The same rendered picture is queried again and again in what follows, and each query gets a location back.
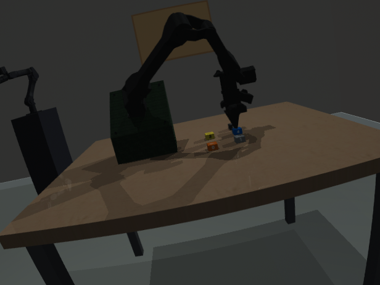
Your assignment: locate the blue block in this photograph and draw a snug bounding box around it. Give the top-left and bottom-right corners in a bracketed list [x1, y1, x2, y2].
[232, 127, 242, 135]

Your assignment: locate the yellow digit block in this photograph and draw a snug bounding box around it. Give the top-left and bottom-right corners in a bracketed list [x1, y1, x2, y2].
[205, 132, 215, 140]

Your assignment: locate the orange block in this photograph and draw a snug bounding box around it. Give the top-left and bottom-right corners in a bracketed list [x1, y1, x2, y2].
[207, 141, 218, 151]

